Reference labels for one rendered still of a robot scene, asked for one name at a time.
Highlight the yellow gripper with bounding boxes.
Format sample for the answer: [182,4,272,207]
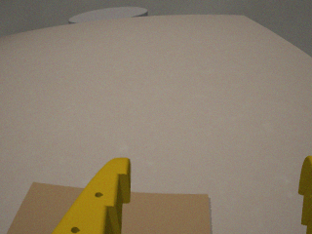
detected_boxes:
[52,156,312,234]

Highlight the tan square mat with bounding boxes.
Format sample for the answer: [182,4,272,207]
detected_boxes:
[7,182,211,234]

